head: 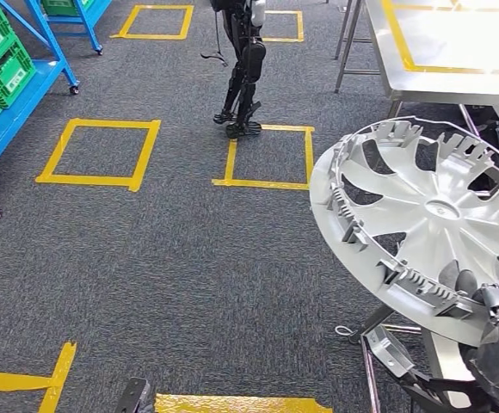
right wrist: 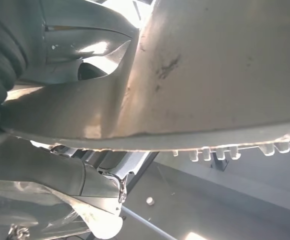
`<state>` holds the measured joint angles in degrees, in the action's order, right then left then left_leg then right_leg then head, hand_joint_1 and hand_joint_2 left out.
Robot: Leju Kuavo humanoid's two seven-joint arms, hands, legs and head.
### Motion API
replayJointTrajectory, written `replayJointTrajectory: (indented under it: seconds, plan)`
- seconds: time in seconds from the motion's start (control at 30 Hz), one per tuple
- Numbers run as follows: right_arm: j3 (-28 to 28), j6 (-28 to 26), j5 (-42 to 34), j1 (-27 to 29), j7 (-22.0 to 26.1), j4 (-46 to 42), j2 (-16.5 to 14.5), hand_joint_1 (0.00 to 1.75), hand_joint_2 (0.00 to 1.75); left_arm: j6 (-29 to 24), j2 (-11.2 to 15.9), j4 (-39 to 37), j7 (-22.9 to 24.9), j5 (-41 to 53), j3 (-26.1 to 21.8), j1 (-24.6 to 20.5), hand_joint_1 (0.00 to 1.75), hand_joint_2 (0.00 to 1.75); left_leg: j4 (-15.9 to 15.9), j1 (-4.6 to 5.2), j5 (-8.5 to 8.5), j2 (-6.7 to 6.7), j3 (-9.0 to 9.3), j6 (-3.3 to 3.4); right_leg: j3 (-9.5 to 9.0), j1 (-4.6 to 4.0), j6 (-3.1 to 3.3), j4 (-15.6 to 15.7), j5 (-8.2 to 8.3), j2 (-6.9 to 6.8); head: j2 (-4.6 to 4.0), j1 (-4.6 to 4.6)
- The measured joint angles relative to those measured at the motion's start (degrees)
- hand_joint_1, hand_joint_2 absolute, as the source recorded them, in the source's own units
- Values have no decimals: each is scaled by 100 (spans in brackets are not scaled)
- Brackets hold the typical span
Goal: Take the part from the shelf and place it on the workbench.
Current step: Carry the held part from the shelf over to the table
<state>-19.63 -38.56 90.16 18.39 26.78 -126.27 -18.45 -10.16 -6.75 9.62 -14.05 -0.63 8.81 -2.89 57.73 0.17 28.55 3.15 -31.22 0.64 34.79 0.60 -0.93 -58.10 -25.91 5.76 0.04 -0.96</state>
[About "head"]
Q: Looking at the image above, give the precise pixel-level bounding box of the silver plastic wheel hubcap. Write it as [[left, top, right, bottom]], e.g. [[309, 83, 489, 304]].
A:
[[309, 116, 499, 348]]

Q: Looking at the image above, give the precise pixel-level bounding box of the blue metal shelf rack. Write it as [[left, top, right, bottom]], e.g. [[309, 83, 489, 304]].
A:
[[0, 0, 82, 225], [42, 0, 114, 57]]

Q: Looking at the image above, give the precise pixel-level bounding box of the steel table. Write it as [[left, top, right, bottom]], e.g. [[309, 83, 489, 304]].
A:
[[334, 0, 499, 119]]

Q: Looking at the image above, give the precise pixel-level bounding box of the yellow tape on table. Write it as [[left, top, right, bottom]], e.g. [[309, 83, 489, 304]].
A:
[[380, 0, 499, 76]]

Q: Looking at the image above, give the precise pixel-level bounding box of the yellow floor tape square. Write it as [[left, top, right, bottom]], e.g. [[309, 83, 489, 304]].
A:
[[110, 3, 195, 41], [35, 118, 162, 194], [211, 123, 316, 192], [261, 9, 306, 45]]

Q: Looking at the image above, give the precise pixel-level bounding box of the black humanoid robot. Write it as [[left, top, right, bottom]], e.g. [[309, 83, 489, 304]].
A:
[[199, 0, 268, 141]]

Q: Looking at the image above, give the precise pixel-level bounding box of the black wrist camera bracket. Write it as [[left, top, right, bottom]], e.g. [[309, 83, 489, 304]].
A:
[[385, 364, 497, 413]]

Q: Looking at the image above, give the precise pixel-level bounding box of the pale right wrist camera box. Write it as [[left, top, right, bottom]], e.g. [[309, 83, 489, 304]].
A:
[[363, 324, 417, 380]]

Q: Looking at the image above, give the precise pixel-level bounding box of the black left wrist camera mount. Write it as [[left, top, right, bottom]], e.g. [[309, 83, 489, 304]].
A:
[[115, 376, 153, 413]]

